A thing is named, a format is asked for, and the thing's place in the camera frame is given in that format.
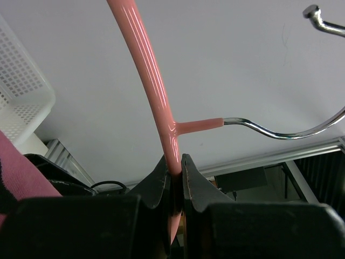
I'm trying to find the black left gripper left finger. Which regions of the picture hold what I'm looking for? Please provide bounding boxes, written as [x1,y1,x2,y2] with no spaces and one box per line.
[1,159,171,258]

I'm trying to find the pink camouflage trousers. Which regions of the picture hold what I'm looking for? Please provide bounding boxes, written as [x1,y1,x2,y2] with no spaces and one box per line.
[0,133,61,223]

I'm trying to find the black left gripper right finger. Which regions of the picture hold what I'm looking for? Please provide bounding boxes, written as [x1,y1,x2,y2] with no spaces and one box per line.
[181,154,344,258]

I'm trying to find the white plastic basket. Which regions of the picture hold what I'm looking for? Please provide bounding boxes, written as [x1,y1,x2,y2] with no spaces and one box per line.
[1,18,56,147]

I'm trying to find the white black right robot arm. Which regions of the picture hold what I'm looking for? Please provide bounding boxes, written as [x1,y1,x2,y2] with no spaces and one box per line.
[24,154,129,196]

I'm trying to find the pink plastic hanger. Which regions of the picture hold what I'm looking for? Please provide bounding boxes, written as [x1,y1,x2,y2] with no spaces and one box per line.
[106,0,345,246]

